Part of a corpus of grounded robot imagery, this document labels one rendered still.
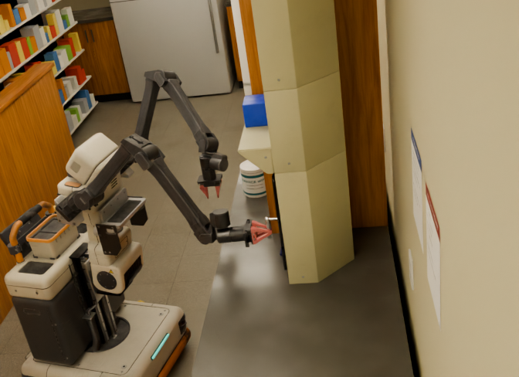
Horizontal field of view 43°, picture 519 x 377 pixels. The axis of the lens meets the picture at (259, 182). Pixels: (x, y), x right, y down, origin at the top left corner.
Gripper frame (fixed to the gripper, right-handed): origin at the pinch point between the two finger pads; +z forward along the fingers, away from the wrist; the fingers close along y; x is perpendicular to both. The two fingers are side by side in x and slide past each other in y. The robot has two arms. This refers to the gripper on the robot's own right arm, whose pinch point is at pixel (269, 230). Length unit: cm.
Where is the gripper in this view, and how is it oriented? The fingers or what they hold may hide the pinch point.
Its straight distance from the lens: 246.2
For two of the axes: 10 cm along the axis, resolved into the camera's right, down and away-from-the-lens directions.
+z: 9.8, -1.1, -1.5
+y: 0.8, -4.6, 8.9
